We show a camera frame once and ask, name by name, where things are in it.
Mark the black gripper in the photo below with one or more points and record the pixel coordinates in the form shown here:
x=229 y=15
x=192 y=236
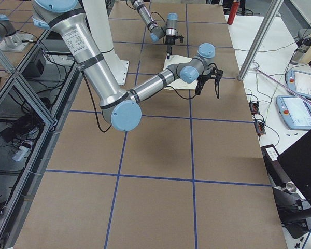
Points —
x=203 y=78
x=169 y=40

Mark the white long-sleeve cat shirt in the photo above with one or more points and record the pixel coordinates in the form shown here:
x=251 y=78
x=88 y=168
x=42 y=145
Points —
x=179 y=84

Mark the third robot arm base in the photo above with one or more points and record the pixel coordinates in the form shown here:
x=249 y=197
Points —
x=10 y=39

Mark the upper orange connector board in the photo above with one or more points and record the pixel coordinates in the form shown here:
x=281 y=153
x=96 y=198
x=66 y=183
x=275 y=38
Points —
x=254 y=107

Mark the orange connector board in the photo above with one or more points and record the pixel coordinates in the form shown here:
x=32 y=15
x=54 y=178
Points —
x=254 y=107
x=260 y=128

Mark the lower orange connector board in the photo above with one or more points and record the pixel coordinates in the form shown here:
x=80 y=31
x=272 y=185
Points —
x=260 y=128

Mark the red cylinder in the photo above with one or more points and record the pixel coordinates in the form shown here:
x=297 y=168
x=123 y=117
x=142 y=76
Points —
x=233 y=12

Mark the near blue teach pendant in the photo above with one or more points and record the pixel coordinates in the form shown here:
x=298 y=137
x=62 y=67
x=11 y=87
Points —
x=295 y=113

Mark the blue teach pendant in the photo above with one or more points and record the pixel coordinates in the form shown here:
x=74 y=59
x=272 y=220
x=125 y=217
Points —
x=295 y=113
x=299 y=82

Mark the far blue teach pendant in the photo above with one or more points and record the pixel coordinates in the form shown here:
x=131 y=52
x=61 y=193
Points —
x=299 y=82

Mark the grey water bottle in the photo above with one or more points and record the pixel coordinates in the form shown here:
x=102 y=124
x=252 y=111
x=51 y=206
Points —
x=301 y=51

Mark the reacher grabber stick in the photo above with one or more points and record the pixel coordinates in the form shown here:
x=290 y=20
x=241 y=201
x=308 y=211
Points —
x=257 y=70

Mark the black monitor on stand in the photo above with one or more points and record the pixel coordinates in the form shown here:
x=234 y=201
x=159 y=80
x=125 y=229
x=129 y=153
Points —
x=290 y=172

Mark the black box under table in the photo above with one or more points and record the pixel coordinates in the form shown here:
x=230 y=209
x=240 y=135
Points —
x=36 y=66

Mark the white power strip on floor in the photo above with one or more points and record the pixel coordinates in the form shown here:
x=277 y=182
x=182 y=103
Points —
x=20 y=153

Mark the aluminium frame post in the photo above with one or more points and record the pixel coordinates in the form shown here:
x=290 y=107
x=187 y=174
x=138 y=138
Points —
x=260 y=36

